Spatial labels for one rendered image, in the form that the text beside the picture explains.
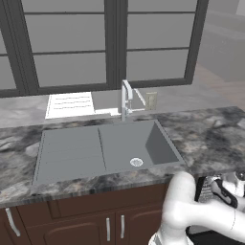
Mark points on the grey sink with drainboard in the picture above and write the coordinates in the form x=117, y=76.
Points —
x=95, y=153

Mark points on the brown panel under sink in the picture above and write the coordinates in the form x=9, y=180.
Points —
x=108, y=200

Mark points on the brown cupboard door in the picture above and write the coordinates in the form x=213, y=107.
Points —
x=6, y=236
x=73, y=231
x=140, y=225

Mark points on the white ribbed panel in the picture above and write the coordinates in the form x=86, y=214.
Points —
x=70, y=104

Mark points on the dark framed window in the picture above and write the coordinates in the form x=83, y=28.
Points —
x=111, y=44

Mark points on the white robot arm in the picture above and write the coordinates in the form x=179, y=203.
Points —
x=182, y=207

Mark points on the chrome sink tap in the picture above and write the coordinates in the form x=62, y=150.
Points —
x=125, y=102

